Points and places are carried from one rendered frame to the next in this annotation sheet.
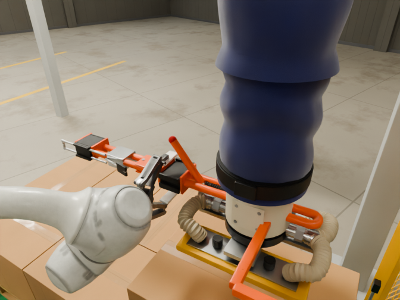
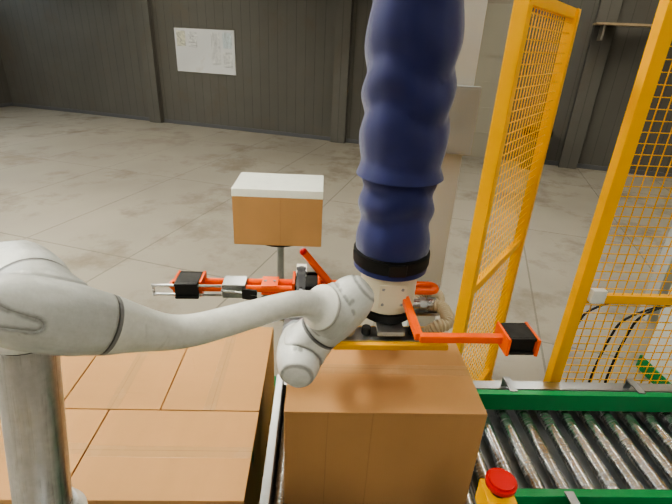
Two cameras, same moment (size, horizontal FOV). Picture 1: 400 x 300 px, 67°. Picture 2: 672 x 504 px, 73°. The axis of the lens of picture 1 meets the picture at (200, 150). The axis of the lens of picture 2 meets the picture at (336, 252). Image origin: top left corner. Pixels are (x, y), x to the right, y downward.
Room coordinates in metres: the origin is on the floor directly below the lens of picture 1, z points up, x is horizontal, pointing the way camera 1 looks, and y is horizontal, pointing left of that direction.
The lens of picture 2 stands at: (-0.33, 0.65, 1.93)
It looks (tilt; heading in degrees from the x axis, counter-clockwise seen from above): 25 degrees down; 327
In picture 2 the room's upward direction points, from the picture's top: 3 degrees clockwise
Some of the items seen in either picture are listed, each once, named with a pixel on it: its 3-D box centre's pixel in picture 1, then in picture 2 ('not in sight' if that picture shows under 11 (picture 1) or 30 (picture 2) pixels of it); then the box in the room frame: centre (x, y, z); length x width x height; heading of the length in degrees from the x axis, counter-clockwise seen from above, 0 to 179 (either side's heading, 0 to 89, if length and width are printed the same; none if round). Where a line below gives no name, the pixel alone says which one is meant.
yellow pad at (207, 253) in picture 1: (241, 255); (389, 333); (0.53, -0.11, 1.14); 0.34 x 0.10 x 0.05; 61
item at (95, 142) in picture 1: (92, 146); (190, 283); (0.91, 0.37, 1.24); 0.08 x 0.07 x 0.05; 61
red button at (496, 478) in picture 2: not in sight; (500, 484); (0.06, -0.08, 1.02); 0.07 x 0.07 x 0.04
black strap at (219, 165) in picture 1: (262, 165); (391, 254); (0.61, -0.15, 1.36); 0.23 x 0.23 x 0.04
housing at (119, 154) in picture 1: (121, 158); (235, 286); (0.84, 0.25, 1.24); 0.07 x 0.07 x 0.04; 61
